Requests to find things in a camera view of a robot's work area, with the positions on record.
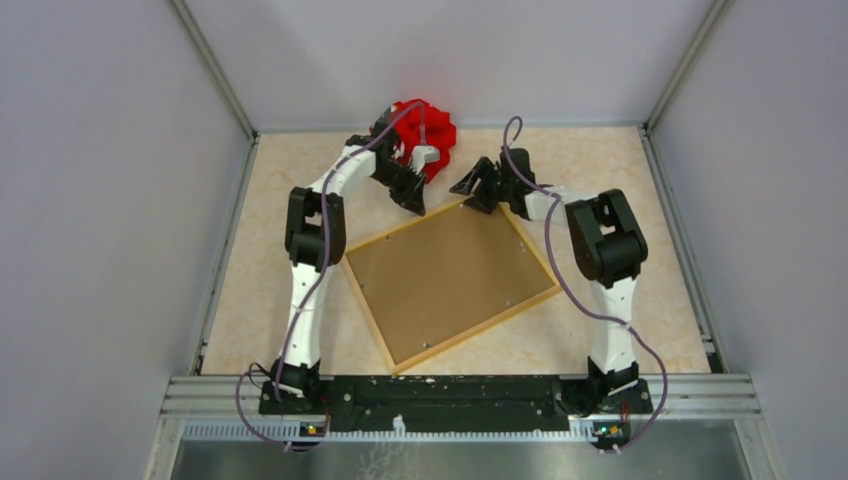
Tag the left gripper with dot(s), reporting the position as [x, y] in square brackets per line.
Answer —
[411, 196]

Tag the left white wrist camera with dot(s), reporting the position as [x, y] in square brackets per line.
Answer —
[422, 155]

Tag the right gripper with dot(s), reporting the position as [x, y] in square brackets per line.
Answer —
[483, 171]

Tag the brown cardboard backing board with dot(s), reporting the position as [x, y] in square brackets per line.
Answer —
[450, 278]

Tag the aluminium front rail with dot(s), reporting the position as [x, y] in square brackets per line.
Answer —
[703, 426]

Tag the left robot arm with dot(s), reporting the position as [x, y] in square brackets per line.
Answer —
[316, 240]

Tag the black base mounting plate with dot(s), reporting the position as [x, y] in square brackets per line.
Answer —
[455, 404]

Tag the red crumpled cloth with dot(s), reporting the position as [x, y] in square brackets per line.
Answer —
[423, 124]

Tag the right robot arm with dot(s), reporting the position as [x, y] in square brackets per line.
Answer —
[609, 250]

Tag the yellow wooden picture frame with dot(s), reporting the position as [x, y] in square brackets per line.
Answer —
[361, 298]

